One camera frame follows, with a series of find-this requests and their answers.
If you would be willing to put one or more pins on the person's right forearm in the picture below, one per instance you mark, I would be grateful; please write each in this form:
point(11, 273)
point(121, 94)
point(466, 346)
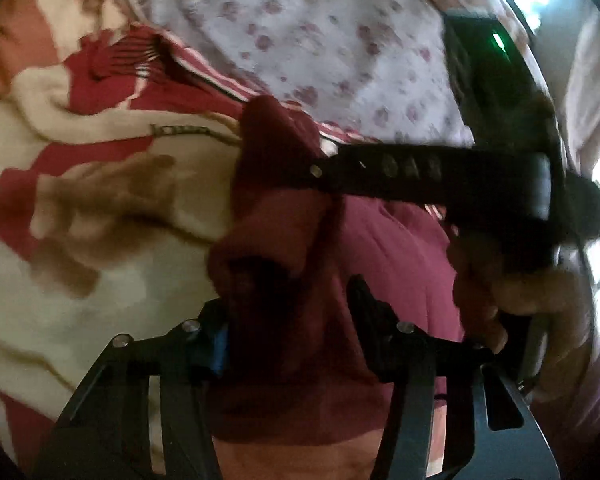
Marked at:
point(592, 400)

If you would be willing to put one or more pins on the white floral bed sheet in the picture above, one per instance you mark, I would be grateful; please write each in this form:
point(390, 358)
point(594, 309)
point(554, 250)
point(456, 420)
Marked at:
point(305, 25)

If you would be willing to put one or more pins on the red and cream printed blanket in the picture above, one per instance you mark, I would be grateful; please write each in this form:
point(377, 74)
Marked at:
point(80, 200)

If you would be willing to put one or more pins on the pale pink curtain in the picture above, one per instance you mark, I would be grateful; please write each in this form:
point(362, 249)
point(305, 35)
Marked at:
point(592, 90)

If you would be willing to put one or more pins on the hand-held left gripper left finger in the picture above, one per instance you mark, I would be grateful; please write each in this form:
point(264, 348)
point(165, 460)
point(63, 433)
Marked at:
point(221, 350)

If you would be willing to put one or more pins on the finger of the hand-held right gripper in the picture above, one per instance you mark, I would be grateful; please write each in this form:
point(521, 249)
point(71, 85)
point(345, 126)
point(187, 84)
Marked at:
point(430, 172)

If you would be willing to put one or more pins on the person's right hand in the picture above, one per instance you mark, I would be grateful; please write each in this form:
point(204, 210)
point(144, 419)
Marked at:
point(540, 300)

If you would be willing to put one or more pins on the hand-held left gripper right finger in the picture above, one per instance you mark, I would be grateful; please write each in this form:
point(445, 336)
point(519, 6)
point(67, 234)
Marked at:
point(380, 327)

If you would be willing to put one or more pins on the maroon garment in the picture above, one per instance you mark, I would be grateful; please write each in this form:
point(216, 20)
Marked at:
point(290, 260)

